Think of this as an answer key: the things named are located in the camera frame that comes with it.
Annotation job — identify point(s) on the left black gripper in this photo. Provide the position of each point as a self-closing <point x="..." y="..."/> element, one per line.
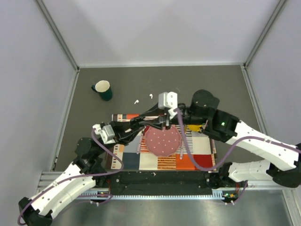
<point x="119" y="128"/>

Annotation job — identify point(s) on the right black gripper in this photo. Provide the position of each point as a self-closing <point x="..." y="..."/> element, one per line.
<point x="154" y="111"/>

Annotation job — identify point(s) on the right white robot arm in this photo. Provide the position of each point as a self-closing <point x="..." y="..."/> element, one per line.
<point x="280" y="162"/>

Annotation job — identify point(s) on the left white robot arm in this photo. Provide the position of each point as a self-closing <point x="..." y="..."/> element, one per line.
<point x="84" y="173"/>

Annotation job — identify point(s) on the pink dotted plate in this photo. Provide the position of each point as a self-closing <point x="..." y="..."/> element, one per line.
<point x="163" y="143"/>

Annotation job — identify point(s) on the yellow transparent mug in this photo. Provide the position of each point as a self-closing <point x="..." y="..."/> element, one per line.
<point x="196" y="128"/>

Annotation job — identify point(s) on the dark green mug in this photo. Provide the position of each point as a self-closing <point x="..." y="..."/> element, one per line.
<point x="103" y="89"/>

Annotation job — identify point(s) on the colourful patchwork placemat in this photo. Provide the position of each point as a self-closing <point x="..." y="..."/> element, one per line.
<point x="201" y="147"/>

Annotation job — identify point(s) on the pink handled fork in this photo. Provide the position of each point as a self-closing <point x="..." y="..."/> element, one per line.
<point x="139" y="144"/>

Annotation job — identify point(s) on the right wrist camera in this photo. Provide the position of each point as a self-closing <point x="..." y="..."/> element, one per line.
<point x="168" y="101"/>

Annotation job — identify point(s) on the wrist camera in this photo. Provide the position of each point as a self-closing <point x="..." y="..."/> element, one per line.
<point x="168" y="101"/>
<point x="105" y="132"/>

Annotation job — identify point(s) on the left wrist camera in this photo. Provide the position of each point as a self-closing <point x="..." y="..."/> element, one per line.
<point x="105" y="132"/>

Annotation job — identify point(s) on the pink handled knife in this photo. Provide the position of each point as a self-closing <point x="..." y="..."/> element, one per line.
<point x="182" y="148"/>

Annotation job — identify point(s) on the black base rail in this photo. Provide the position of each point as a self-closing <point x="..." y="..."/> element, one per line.
<point x="173" y="184"/>

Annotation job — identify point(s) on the left aluminium frame post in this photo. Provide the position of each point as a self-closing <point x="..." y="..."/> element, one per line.
<point x="41" y="5"/>

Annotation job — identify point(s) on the aluminium frame post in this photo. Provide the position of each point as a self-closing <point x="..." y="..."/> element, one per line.
<point x="272" y="19"/>
<point x="41" y="5"/>

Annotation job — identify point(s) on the right aluminium frame post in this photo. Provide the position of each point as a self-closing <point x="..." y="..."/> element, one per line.
<point x="272" y="19"/>

